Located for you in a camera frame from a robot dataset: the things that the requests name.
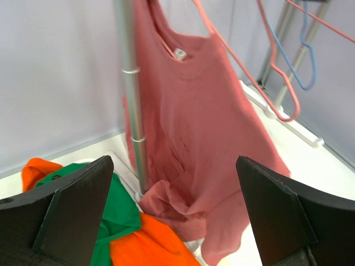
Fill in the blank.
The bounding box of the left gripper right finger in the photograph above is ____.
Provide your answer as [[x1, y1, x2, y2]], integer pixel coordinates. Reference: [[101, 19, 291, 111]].
[[236, 156, 354, 265]]

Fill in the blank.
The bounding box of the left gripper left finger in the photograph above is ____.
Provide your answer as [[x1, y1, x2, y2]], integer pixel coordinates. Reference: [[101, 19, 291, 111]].
[[1, 155, 114, 265]]

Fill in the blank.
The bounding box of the green t shirt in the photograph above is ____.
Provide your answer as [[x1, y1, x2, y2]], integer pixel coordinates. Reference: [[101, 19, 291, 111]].
[[22, 158, 141, 265]]

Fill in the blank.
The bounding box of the orange t shirt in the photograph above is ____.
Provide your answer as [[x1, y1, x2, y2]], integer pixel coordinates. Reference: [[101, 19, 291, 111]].
[[21, 157, 202, 266]]

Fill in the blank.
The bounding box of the pink t shirt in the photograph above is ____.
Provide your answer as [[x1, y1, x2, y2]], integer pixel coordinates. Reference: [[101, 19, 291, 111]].
[[133, 1, 290, 265]]

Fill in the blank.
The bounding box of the pink hanger of green shirt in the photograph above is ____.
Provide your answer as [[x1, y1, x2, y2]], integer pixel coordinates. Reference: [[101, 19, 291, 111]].
[[257, 0, 300, 122]]

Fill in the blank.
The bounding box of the light blue hanger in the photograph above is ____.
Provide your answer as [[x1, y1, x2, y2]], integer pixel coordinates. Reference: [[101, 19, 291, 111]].
[[273, 0, 317, 91]]

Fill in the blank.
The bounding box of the white perforated plastic basket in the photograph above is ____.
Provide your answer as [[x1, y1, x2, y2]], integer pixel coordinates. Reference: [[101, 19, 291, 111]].
[[72, 151, 211, 266]]

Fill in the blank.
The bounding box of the metal clothes rack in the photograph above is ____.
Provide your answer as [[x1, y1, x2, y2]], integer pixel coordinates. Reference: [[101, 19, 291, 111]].
[[114, 1, 324, 196]]

